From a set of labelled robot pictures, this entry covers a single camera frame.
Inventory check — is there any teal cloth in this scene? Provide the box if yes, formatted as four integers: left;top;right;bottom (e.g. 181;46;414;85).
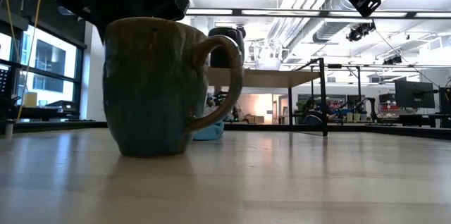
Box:
192;120;226;142

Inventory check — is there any black desk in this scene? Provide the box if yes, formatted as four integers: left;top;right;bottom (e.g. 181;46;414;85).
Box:
397;112;451;128

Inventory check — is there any black ceiling spotlight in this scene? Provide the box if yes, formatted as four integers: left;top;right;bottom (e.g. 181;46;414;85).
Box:
383;54;403;66
346;21;377;43

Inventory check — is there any person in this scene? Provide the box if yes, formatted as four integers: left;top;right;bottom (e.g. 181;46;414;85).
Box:
302;99;336;125

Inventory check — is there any black metal rack frame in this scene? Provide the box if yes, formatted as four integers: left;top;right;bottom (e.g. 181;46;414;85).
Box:
327;63;364;119

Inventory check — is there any black window frame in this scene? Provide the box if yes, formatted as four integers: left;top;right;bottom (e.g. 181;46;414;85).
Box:
0;19;87;120

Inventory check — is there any large black monitor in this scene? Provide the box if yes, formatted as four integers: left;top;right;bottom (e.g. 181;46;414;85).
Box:
394;80;436;109

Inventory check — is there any grey metal post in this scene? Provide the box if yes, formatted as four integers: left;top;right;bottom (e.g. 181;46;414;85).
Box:
4;118;15;139

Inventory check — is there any silver ventilation duct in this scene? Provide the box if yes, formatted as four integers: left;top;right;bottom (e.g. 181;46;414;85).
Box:
267;0;357;63

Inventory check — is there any large brown teal glazed mug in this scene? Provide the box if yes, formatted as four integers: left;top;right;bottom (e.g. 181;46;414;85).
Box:
102;16;245;157

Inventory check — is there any pale yellow container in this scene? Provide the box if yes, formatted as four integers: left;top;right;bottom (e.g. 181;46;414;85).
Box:
23;92;38;108

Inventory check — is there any small black monitor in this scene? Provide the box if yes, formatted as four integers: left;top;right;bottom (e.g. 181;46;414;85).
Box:
378;92;397;104

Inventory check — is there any dark office desk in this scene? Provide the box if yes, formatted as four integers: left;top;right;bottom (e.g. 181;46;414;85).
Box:
16;100;80;121

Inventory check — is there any wooden shelf with black legs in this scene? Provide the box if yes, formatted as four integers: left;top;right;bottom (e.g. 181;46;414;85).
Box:
206;57;328;137

